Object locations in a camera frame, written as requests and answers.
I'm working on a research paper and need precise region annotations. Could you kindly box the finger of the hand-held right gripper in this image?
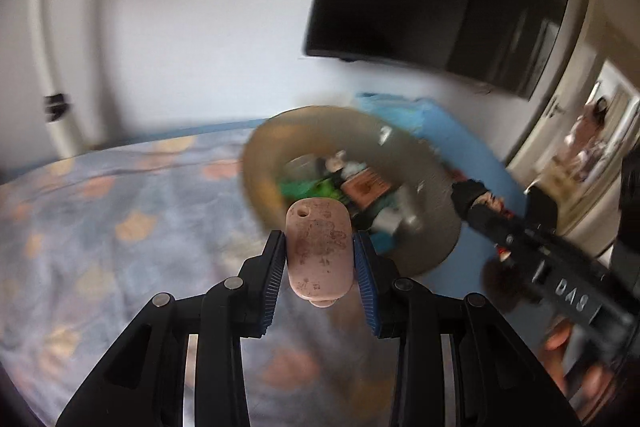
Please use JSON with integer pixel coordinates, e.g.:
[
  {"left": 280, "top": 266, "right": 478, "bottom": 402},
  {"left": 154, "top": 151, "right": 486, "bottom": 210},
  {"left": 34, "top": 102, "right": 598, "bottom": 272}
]
[{"left": 450, "top": 179, "right": 531, "bottom": 253}]

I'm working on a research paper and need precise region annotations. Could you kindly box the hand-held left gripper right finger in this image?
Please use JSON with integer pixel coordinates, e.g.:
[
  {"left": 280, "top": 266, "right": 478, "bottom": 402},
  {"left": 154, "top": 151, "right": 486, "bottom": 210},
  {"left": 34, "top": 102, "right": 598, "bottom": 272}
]
[{"left": 352, "top": 232, "right": 581, "bottom": 427}]

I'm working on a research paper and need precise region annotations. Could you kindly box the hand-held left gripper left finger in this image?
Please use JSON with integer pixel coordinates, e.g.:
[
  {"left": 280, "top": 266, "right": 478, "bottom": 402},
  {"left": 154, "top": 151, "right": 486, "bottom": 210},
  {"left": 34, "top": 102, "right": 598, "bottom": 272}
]
[{"left": 57, "top": 229, "right": 287, "bottom": 427}]

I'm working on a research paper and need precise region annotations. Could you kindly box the pink oval tag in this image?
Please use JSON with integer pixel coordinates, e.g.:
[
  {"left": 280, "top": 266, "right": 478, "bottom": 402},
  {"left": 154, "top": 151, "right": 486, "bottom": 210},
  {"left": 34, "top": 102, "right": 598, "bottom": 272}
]
[{"left": 285, "top": 199, "right": 357, "bottom": 306}]

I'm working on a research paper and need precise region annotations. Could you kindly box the red black-haired doll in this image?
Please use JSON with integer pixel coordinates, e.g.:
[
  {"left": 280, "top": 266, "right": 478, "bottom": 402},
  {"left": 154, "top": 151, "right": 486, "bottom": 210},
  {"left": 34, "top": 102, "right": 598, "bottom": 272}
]
[{"left": 480, "top": 194, "right": 548, "bottom": 315}]

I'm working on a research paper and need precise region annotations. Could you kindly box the white charger plug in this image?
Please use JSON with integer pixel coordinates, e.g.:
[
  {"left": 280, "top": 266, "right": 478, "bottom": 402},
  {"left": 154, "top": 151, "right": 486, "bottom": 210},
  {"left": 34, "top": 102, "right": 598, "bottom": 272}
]
[{"left": 372, "top": 202, "right": 423, "bottom": 238}]

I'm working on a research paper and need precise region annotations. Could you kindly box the gold paper bowl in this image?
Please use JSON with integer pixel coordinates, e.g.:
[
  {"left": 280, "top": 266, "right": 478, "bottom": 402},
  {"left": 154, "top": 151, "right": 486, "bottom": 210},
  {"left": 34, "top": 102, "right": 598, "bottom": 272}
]
[{"left": 242, "top": 105, "right": 463, "bottom": 278}]

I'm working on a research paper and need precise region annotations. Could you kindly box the green acrylic figure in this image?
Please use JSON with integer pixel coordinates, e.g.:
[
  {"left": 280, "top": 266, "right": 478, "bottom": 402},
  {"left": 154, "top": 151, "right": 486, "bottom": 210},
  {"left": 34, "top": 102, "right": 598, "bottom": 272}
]
[{"left": 277, "top": 174, "right": 346, "bottom": 202}]

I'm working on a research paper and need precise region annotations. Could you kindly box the person's right hand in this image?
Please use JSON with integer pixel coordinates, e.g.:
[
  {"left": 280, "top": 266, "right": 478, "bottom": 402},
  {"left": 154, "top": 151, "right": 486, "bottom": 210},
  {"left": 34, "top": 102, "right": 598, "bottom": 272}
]
[{"left": 542, "top": 319, "right": 623, "bottom": 405}]

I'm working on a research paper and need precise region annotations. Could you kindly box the blue pillow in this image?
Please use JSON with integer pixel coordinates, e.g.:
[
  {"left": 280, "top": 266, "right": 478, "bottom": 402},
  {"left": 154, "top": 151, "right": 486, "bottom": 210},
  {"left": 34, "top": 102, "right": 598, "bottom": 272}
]
[{"left": 355, "top": 93, "right": 526, "bottom": 288}]

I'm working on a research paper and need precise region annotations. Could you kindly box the orange printed card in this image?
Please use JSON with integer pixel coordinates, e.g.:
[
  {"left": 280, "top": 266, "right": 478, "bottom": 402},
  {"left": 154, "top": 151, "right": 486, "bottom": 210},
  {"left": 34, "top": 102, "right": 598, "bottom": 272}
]
[{"left": 342, "top": 172, "right": 393, "bottom": 208}]

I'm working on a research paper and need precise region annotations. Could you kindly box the white door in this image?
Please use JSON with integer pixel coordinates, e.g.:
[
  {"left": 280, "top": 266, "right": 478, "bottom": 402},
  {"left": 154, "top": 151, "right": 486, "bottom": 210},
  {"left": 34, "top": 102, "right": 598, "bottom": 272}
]
[{"left": 505, "top": 57, "right": 640, "bottom": 258}]

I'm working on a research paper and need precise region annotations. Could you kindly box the small white cartoon figure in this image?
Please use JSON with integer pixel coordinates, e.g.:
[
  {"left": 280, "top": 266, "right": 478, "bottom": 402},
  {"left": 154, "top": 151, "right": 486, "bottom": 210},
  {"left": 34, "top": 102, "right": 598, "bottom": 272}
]
[{"left": 325, "top": 151, "right": 363, "bottom": 178}]

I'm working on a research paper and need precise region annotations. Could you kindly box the floral bed sheet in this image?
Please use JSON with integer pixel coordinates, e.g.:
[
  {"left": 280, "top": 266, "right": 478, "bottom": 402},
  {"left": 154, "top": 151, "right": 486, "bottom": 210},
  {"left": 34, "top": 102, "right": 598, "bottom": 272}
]
[{"left": 0, "top": 119, "right": 401, "bottom": 427}]

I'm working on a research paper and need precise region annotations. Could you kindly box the black pipe clamp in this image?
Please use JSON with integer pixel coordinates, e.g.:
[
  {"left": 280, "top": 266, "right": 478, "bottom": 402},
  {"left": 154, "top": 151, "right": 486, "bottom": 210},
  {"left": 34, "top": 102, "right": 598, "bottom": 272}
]
[{"left": 44, "top": 93, "right": 70, "bottom": 122}]

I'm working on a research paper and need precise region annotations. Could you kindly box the white pipe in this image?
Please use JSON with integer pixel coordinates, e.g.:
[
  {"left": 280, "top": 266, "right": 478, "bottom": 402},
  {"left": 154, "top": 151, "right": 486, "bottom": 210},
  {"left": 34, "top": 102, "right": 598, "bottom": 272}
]
[{"left": 30, "top": 0, "right": 98, "bottom": 158}]

